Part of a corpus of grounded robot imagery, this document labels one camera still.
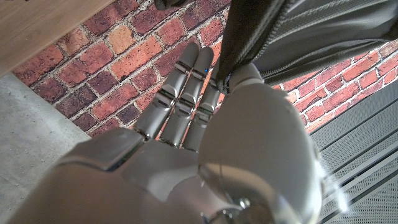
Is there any black backpack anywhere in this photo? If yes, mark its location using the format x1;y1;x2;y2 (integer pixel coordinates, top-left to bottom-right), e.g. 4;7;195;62
154;0;398;93

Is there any brick print backdrop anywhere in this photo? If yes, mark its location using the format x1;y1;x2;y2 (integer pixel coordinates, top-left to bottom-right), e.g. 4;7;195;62
12;0;398;138

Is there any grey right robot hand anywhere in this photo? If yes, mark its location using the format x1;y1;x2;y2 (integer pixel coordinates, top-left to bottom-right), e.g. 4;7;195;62
6;42;324;224

